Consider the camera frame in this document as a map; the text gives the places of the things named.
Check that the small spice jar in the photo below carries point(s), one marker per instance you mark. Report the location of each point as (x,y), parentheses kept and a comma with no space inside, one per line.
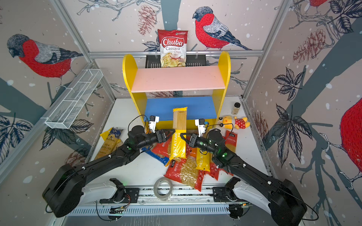
(236,108)

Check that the red macaroni bag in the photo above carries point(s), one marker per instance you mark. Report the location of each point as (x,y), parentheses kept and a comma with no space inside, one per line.
(163,149)
(185,172)

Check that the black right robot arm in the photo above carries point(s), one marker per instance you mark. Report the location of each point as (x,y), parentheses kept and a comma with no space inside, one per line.
(280,199)

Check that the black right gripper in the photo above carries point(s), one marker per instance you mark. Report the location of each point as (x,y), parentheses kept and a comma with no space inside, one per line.
(193,142)

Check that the red spaghetti bag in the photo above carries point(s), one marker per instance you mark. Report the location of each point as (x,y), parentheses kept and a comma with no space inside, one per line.
(231,141)
(214,172)

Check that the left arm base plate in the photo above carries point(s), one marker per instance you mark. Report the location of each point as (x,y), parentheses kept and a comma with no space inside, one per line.
(123,195)

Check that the white wire mesh basket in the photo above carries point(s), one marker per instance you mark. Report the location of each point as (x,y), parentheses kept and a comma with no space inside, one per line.
(69,108)

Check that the dark blue spaghetti bag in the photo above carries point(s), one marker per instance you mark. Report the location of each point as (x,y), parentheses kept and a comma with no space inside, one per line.
(115,133)

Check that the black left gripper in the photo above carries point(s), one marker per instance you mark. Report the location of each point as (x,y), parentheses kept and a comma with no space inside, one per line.
(161,137)

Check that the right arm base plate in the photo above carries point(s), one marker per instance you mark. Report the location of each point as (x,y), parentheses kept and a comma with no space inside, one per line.
(223,194)

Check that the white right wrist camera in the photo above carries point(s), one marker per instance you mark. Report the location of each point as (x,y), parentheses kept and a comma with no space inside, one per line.
(201,124)

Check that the yellow plush toy red dress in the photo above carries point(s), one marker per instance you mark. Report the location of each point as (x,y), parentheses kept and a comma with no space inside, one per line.
(229,122)

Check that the yellow shelf pink blue boards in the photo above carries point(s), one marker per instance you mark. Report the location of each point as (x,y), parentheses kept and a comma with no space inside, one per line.
(139,82)

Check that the clear tape roll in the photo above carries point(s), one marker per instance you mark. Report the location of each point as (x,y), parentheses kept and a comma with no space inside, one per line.
(163,189)

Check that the black rack behind shelf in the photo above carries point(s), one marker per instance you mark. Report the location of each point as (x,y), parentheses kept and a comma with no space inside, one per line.
(153,61)

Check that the red Chuba cassava chips bag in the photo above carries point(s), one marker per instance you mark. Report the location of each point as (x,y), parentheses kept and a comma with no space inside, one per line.
(173,48)

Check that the yellow Pastatime spaghetti bag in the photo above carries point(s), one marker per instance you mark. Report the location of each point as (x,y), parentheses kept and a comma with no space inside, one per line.
(203,161)
(178,146)

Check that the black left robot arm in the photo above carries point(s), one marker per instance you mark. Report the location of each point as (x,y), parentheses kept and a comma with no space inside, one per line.
(64,191)

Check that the red macaroni bag lower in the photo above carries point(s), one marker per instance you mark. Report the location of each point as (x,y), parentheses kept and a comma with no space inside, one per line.
(185,172)

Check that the orange Pastatime pasta bag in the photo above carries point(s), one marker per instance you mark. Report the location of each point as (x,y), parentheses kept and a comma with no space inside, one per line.
(192,152)

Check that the red macaroni bag upper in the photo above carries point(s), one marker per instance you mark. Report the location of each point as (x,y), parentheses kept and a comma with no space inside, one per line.
(163,149)

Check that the blue orange pasta bag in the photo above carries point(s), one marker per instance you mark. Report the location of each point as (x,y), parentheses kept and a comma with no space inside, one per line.
(149,150)

